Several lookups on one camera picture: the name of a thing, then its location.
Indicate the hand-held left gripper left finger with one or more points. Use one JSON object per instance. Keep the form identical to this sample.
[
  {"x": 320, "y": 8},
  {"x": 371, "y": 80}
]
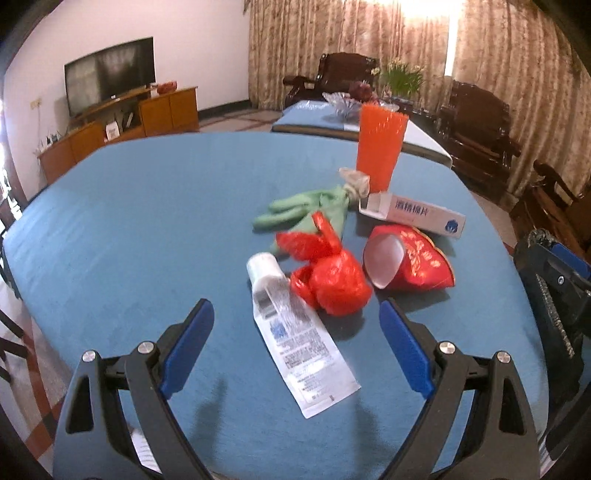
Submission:
[{"x": 187, "y": 350}]

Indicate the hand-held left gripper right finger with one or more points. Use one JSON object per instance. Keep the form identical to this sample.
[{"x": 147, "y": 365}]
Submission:
[{"x": 406, "y": 350}]

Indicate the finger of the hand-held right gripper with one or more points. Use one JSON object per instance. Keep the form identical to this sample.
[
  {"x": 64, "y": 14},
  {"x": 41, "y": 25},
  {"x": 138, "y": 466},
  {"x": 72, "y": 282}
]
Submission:
[
  {"x": 561, "y": 277},
  {"x": 572, "y": 424}
]

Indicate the black lined trash bin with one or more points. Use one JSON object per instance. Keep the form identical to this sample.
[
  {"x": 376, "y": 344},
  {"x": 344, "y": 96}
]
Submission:
[{"x": 542, "y": 332}]

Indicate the red paper cup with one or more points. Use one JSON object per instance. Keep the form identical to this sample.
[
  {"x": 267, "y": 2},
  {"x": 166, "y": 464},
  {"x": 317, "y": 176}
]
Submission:
[{"x": 415, "y": 267}]

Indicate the red plastic bag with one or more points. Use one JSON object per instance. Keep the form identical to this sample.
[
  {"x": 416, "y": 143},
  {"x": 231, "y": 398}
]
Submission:
[{"x": 337, "y": 281}]

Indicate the white squeeze tube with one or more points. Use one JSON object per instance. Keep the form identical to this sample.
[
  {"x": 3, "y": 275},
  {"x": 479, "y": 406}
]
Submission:
[{"x": 295, "y": 332}]

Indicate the white cardboard box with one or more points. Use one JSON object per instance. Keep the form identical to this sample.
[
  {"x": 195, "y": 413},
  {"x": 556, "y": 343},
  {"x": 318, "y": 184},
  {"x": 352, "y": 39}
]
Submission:
[{"x": 415, "y": 214}]

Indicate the green rubber glove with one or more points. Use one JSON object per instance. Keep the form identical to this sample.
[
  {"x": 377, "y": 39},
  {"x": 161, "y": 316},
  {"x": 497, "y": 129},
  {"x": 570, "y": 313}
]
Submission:
[{"x": 314, "y": 207}]

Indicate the orange plastic cup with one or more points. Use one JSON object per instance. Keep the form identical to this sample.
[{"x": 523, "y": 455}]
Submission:
[{"x": 381, "y": 147}]

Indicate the dark wooden sofa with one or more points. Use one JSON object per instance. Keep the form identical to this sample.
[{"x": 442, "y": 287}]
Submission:
[{"x": 549, "y": 203}]

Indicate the large blue tablecloth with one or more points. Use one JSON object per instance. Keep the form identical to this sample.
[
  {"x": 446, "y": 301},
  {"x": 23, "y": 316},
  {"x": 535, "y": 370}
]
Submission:
[{"x": 138, "y": 230}]

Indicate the dark wooden armchair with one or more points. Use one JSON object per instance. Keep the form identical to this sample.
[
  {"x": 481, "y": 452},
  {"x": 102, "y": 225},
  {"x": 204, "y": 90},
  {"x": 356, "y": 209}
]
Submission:
[
  {"x": 480, "y": 124},
  {"x": 341, "y": 71}
]

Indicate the dark wooden dining chair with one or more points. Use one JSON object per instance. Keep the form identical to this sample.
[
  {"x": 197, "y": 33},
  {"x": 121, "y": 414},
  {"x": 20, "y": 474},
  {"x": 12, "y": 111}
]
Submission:
[
  {"x": 9, "y": 198},
  {"x": 9, "y": 341}
]

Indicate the white tablecloth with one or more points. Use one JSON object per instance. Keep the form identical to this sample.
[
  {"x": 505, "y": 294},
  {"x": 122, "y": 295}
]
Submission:
[{"x": 427, "y": 138}]

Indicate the dark wooden side table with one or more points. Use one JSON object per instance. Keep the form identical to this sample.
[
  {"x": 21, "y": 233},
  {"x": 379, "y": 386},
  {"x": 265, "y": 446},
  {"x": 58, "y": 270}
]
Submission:
[{"x": 422, "y": 110}]

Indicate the floral beige curtains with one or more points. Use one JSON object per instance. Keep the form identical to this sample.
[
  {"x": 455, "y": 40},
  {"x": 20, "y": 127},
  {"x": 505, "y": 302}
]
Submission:
[{"x": 508, "y": 55}]

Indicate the small white box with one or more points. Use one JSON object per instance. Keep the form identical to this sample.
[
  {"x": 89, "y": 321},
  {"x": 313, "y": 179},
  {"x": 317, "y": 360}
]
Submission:
[{"x": 112, "y": 131}]

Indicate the wooden television cabinet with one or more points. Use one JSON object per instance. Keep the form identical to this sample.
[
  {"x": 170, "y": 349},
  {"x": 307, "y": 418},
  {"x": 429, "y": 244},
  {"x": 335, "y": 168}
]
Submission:
[{"x": 168, "y": 110}]

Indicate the small blue tablecloth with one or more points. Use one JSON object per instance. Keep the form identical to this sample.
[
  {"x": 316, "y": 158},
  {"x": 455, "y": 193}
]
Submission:
[{"x": 314, "y": 122}]

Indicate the potted flowering plant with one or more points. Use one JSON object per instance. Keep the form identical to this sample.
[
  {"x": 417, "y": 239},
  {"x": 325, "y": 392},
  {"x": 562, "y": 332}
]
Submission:
[{"x": 401, "y": 81}]

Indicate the glass fruit bowl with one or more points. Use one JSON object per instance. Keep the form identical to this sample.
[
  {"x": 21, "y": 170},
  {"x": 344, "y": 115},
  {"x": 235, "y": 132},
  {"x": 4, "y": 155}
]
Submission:
[{"x": 339, "y": 106}]

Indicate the red bowl on cabinet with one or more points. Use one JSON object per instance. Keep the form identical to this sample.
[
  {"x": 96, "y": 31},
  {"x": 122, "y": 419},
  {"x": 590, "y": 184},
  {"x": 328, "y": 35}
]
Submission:
[{"x": 167, "y": 87}]

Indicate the red apple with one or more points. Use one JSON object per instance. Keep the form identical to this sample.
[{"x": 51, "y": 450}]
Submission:
[{"x": 359, "y": 87}]

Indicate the flat screen television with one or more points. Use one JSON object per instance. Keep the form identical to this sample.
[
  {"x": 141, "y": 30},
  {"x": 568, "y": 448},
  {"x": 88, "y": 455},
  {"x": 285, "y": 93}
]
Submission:
[{"x": 108, "y": 76}]

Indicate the wall socket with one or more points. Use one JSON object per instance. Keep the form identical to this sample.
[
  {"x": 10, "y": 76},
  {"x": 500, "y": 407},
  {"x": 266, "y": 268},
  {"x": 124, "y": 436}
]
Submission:
[{"x": 36, "y": 103}]

